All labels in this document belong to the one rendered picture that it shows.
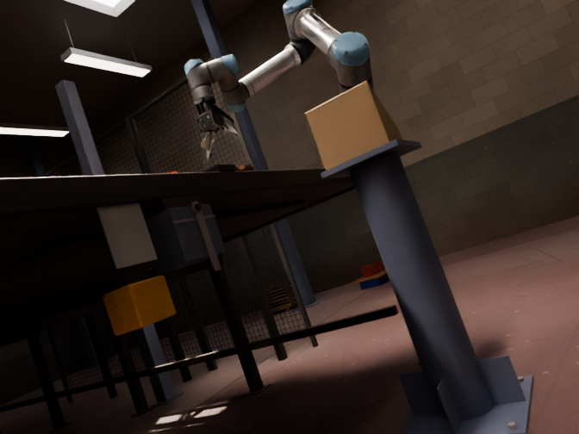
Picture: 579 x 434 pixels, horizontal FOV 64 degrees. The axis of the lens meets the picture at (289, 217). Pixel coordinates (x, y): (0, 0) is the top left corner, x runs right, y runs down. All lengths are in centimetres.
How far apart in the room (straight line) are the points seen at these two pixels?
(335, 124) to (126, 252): 84
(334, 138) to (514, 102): 474
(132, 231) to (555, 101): 556
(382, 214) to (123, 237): 84
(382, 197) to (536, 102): 475
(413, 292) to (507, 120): 477
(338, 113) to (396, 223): 39
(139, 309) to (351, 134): 90
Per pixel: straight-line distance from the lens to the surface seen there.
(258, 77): 191
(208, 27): 658
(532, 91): 614
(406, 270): 150
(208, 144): 179
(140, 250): 95
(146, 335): 346
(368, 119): 149
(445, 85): 629
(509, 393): 164
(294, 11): 194
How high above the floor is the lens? 65
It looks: 5 degrees up
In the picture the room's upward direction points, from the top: 20 degrees counter-clockwise
